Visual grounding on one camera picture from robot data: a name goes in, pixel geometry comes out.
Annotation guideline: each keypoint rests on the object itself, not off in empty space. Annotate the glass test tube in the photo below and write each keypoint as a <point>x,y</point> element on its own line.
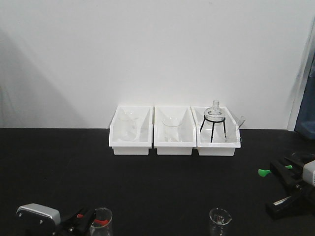
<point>232,135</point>

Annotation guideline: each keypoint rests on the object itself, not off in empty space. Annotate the glass beaker in bin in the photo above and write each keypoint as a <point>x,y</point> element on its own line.
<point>171,127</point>
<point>128,126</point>

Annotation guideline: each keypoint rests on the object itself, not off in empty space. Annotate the black wire tripod stand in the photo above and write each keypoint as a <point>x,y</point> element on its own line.
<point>213,122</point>

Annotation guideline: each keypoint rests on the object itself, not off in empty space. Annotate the white plastic bin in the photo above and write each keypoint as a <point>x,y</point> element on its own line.
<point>219,147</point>
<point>144,139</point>
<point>187,131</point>

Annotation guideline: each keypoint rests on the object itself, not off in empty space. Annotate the middle white plastic bin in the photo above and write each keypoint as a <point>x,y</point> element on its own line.
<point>187,131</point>

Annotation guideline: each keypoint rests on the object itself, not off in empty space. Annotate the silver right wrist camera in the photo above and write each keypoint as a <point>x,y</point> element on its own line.
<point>308,173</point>

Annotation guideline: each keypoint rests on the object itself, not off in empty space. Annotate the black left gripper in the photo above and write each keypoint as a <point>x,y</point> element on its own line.
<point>72,224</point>

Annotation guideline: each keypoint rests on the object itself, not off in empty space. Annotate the glass beaker in middle bin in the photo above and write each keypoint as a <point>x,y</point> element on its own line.
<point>171,127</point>

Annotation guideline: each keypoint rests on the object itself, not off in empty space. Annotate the blue object at right edge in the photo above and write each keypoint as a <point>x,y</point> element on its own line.
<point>305,123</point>

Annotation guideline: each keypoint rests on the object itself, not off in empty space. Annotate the left white plastic bin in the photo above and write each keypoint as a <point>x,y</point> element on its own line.
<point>144,139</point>

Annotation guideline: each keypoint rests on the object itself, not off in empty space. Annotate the round glass flask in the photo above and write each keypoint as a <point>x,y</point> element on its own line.
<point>215,112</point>

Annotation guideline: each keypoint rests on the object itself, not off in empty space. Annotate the right white plastic bin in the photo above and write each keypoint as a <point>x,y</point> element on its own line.
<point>219,147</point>

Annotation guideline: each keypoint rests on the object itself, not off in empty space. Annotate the right front glass beaker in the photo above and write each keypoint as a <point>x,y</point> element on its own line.
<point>219,220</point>

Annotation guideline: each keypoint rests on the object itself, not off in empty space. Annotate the green plastic spoon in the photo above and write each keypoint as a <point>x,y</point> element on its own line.
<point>263,173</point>

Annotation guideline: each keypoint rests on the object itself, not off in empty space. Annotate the glass beaker in left bin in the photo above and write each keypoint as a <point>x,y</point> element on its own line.
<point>128,126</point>

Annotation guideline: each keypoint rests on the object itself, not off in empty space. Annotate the left front glass beaker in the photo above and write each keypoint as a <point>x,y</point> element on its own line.
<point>102,213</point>

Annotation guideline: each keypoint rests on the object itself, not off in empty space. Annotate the red plastic spoon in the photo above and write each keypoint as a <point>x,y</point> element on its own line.
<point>101,222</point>

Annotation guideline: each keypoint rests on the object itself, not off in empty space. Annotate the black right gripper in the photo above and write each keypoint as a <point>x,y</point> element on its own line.
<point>302,202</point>

